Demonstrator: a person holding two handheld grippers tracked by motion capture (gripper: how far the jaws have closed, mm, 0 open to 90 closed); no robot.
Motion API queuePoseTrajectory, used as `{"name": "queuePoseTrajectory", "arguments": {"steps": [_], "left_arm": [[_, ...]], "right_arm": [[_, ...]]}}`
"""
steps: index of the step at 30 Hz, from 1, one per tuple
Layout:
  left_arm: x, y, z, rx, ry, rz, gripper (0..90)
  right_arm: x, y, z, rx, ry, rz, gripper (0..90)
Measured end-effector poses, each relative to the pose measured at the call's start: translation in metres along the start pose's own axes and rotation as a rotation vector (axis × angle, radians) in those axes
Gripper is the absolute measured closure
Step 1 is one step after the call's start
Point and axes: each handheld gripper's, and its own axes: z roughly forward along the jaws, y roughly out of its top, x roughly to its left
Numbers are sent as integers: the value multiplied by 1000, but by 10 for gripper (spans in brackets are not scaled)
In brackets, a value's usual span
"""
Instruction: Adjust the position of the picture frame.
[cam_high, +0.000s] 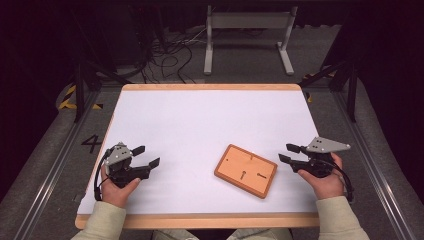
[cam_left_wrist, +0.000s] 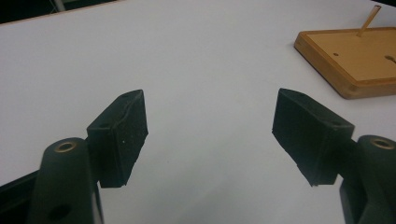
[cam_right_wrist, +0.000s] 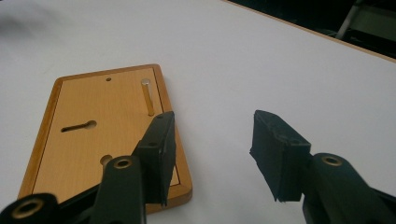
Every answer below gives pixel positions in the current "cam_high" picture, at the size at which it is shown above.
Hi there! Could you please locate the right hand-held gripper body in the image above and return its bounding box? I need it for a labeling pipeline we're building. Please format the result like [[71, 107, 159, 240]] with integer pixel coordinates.
[[289, 136, 352, 179]]

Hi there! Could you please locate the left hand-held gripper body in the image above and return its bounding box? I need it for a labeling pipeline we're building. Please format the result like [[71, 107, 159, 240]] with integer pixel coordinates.
[[104, 142, 152, 189]]

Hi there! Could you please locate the wooden photo frame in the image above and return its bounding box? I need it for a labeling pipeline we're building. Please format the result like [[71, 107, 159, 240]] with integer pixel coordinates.
[[213, 143, 279, 200]]

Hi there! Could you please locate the person's left hand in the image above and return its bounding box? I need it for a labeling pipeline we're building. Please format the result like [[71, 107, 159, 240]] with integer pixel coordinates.
[[100, 164, 142, 209]]

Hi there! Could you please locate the person's right hand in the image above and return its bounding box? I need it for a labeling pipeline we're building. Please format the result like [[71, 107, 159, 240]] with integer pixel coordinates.
[[297, 152, 346, 201]]

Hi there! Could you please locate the black metal stand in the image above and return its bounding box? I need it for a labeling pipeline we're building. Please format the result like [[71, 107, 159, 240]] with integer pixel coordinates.
[[298, 59, 359, 124], [71, 59, 131, 123]]

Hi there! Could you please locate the white table cover sheet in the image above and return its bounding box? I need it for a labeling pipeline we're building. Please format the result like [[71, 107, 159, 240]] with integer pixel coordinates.
[[77, 89, 321, 216]]

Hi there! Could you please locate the wooden table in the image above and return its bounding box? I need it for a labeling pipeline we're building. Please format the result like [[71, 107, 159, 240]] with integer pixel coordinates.
[[74, 83, 321, 230]]

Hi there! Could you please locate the person's left leg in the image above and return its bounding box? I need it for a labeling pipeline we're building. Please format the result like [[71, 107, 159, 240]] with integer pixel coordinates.
[[151, 229, 201, 240]]

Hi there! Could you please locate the person's leg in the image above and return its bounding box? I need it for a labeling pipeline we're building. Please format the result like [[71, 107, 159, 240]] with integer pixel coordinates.
[[151, 229, 201, 240], [226, 228, 294, 240]]

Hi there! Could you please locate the person's right leg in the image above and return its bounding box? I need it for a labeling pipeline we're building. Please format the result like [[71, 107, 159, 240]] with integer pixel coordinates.
[[226, 228, 294, 240]]

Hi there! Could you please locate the white metal stand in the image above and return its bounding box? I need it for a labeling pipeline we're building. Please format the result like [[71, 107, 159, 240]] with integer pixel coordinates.
[[203, 4, 299, 76]]

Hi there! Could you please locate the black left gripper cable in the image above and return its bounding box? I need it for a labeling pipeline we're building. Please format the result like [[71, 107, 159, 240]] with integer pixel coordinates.
[[93, 149, 113, 202]]

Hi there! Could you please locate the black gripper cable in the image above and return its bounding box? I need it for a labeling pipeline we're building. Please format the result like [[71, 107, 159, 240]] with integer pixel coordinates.
[[93, 149, 113, 202], [328, 159, 355, 203]]

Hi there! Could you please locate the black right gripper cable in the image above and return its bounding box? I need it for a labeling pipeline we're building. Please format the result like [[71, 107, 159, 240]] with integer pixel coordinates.
[[328, 159, 355, 203]]

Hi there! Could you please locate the metal floor rail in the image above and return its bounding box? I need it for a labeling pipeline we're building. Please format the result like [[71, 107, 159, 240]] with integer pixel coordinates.
[[13, 91, 101, 240], [332, 91, 418, 240]]

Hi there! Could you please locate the tangle of black floor cables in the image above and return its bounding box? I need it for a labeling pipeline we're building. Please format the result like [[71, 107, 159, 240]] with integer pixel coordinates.
[[139, 29, 208, 84]]

